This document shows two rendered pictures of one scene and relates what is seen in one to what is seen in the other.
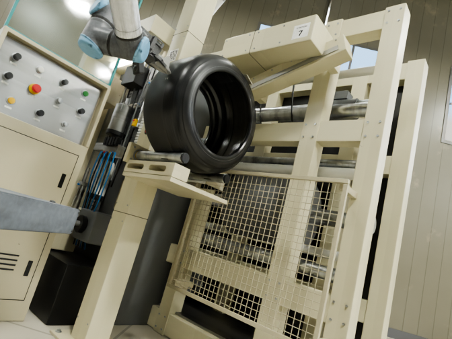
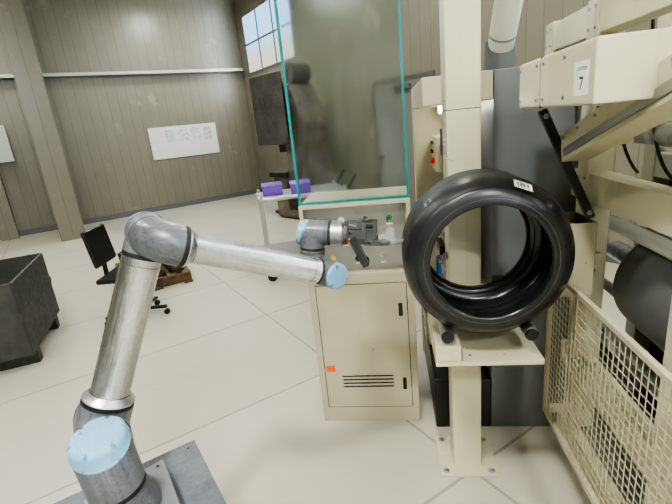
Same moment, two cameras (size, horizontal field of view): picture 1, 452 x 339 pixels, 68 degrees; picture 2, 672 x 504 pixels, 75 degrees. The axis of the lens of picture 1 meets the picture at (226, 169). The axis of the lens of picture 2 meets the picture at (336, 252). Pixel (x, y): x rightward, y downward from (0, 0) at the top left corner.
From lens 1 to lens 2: 131 cm
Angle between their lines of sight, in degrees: 61
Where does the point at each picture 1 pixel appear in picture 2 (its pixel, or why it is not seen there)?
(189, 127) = (436, 306)
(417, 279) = not seen: outside the picture
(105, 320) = (469, 445)
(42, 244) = (408, 363)
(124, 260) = (468, 395)
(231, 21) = not seen: outside the picture
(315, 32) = (605, 78)
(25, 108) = (346, 258)
